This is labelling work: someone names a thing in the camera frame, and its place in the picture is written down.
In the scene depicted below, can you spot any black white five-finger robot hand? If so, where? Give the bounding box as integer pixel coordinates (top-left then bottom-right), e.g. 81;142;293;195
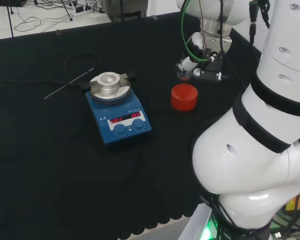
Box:
175;31;233;82

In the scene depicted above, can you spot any heater with blue base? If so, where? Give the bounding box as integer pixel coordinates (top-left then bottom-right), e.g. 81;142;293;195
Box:
80;70;153;151

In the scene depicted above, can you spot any grey equipment cabinet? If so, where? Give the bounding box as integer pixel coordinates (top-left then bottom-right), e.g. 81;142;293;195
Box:
101;0;149;20

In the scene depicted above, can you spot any white power strip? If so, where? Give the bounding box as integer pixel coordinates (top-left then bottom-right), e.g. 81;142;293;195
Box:
71;5;94;18

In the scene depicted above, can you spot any thin metal rod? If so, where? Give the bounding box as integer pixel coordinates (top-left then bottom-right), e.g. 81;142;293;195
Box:
44;67;95;100

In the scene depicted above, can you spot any yellow box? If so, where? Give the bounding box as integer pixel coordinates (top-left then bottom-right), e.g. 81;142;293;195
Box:
284;194;300;219

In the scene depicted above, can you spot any black bench cloth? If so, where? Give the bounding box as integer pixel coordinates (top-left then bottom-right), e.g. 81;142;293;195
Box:
0;11;263;240

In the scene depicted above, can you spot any black box on floor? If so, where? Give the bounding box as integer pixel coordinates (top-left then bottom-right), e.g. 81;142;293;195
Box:
0;0;28;8

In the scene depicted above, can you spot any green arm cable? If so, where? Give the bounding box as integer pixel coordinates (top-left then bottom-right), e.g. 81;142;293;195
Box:
180;0;214;63

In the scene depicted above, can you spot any red plastic flask ring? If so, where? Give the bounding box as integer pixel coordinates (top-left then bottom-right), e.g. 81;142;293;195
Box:
170;84;199;112

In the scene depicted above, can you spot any black arm cable with connector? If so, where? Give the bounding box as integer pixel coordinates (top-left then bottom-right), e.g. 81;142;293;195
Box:
248;0;271;45

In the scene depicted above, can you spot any black heater cable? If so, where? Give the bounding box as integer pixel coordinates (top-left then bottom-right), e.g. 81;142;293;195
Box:
0;52;102;89

